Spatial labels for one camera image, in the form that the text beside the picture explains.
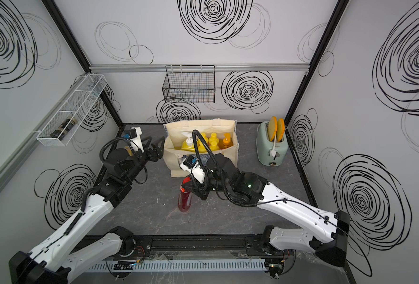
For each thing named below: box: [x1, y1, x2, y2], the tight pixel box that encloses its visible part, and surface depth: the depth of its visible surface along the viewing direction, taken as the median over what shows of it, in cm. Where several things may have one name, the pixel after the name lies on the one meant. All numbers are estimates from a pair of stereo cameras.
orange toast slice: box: [276, 118, 285, 142], surface depth 91 cm
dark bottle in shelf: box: [50, 117, 77, 141], surface depth 68 cm
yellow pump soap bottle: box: [181, 131, 196, 153], surface depth 82 cm
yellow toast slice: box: [267, 115, 278, 142], surface depth 93 cm
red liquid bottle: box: [177, 176, 193, 213], surface depth 65 cm
